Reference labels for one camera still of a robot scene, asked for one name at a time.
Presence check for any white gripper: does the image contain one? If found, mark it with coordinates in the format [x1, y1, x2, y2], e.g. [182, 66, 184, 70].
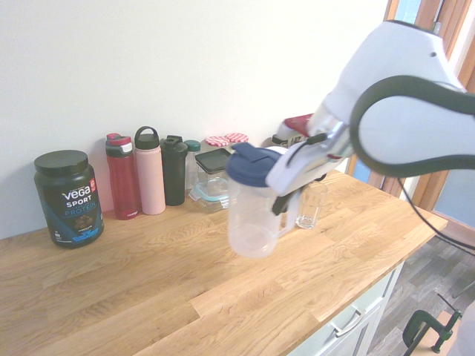
[266, 146, 352, 217]

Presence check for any clear pitcher blue lid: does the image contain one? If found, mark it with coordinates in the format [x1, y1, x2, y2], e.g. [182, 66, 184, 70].
[226, 142, 302, 260]

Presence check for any pink water bottle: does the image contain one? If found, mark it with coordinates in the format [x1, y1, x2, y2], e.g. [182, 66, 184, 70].
[134, 125, 167, 216]

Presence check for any red water bottle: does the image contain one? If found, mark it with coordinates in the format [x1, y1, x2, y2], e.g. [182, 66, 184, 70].
[105, 133, 142, 221]

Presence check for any clear drinking glass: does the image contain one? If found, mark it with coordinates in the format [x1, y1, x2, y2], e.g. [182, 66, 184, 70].
[295, 181, 330, 231]

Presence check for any glass container teal lid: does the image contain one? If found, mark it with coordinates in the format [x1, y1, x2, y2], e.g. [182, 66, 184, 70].
[189, 177, 231, 214]

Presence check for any jar red checkered lid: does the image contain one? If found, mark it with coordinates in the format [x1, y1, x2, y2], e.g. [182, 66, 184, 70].
[205, 136, 229, 151]
[225, 132, 249, 147]

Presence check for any container with red clip lid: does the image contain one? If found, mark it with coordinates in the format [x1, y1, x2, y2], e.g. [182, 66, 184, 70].
[273, 113, 317, 150]

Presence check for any square container black lid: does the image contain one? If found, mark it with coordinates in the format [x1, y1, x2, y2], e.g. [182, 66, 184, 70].
[194, 148, 232, 187]

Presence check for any jar with green lid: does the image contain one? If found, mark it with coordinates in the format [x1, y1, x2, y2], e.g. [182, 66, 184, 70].
[183, 139, 202, 191]

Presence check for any black shaker bottle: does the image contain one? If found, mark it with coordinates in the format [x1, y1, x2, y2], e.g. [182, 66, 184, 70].
[160, 135, 189, 207]

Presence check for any white drawer cabinet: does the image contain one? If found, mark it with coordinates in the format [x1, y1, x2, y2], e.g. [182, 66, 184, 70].
[292, 259, 406, 356]

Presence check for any green clamp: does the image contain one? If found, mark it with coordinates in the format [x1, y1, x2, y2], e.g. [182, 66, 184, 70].
[402, 292, 463, 354]

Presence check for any black Vega protein tub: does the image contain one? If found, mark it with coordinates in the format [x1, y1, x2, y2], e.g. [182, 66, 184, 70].
[33, 149, 105, 251]

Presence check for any black camera cable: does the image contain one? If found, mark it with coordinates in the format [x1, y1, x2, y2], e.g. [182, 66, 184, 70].
[305, 133, 475, 257]

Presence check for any silver drawer handle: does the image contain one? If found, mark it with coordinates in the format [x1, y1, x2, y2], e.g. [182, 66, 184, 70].
[329, 305, 367, 337]

